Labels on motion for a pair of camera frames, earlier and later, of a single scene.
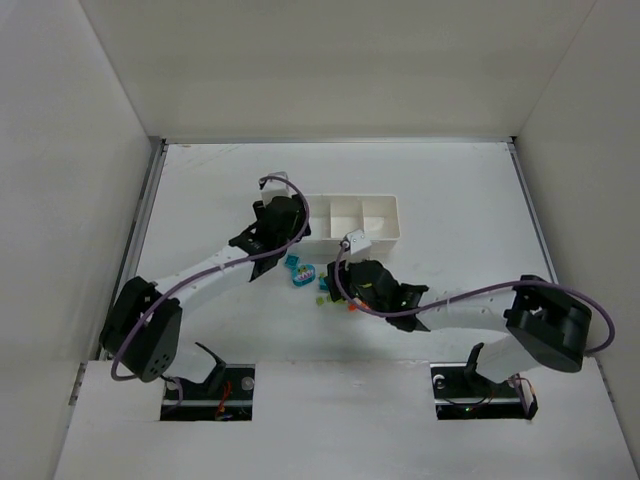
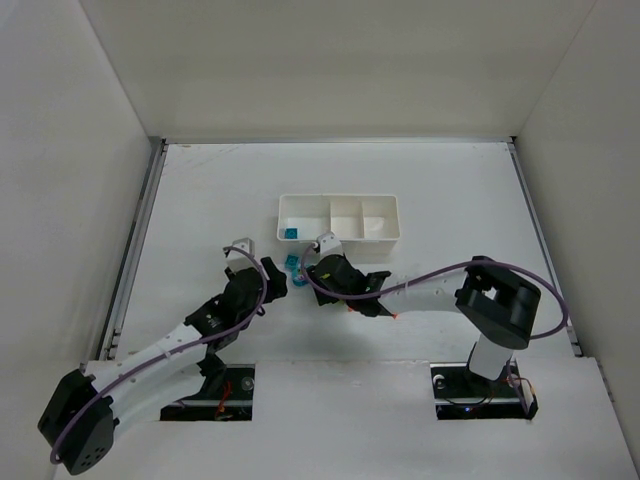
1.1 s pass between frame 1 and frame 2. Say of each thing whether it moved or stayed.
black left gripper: moved
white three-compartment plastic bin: stayed
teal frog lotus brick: stayed
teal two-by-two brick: stayed
